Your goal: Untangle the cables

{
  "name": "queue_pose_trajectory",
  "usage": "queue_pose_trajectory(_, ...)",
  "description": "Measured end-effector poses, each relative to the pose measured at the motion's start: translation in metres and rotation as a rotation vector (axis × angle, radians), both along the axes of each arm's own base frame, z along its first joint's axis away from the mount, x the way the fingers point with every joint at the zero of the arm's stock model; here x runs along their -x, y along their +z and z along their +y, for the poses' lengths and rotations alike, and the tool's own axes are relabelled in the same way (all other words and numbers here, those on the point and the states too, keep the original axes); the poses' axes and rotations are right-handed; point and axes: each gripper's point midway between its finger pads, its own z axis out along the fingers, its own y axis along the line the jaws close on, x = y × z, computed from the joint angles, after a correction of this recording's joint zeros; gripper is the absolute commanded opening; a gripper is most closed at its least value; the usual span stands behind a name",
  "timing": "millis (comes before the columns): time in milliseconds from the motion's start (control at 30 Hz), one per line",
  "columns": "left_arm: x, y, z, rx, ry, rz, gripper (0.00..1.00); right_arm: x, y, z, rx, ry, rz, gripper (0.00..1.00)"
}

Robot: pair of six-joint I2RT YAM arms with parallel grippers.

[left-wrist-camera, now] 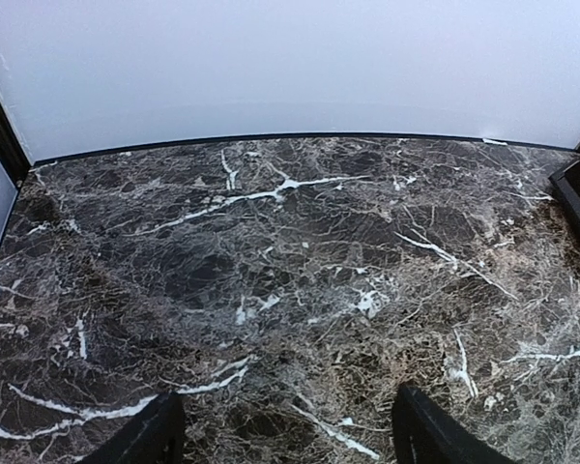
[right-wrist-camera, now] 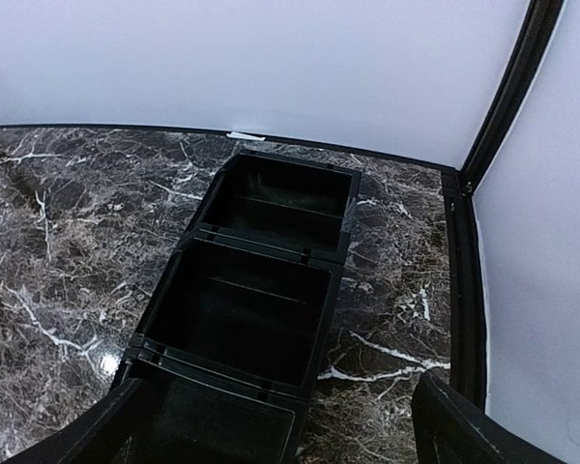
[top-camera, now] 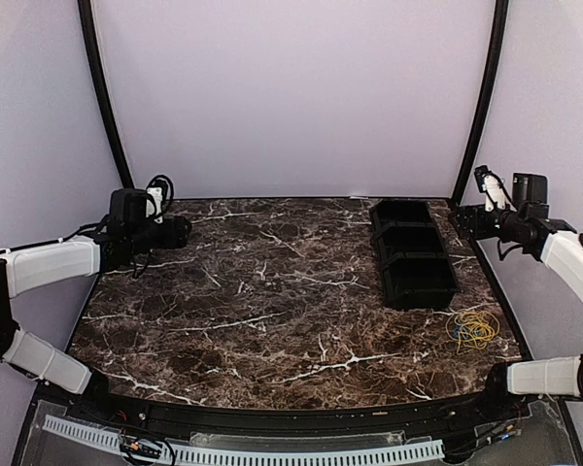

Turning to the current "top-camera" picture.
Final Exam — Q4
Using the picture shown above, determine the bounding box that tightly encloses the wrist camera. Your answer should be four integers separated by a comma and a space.
474, 165, 507, 212
146, 175, 174, 223

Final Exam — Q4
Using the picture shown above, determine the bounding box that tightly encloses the yellow cable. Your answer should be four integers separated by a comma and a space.
445, 310, 500, 355

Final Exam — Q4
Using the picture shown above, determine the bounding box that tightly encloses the left black frame post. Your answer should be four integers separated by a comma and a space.
77, 0, 135, 188

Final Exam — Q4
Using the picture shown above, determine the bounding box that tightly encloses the black three-compartment bin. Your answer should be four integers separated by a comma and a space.
370, 199, 460, 312

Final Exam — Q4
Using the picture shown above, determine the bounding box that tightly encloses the black frame post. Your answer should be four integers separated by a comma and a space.
449, 0, 509, 208
77, 0, 135, 188

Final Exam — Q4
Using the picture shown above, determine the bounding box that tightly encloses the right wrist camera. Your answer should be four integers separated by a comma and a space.
474, 165, 507, 212

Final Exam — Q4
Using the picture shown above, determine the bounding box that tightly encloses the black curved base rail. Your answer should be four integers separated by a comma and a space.
17, 384, 574, 446

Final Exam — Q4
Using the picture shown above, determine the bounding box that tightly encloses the white slotted cable duct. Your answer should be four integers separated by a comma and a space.
42, 415, 445, 466

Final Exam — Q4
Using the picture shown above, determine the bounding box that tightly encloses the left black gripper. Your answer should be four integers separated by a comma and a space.
127, 215, 191, 255

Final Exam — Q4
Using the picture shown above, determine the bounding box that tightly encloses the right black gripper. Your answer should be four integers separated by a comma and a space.
449, 203, 526, 241

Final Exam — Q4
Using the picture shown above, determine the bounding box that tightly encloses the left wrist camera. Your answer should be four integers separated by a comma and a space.
146, 175, 174, 223

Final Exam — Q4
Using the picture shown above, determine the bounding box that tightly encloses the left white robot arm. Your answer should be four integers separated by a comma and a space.
0, 184, 191, 423

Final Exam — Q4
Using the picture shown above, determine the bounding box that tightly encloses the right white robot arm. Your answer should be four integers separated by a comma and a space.
450, 165, 583, 421

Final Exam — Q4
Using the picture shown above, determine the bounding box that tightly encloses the right black frame post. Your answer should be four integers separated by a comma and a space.
449, 0, 509, 208

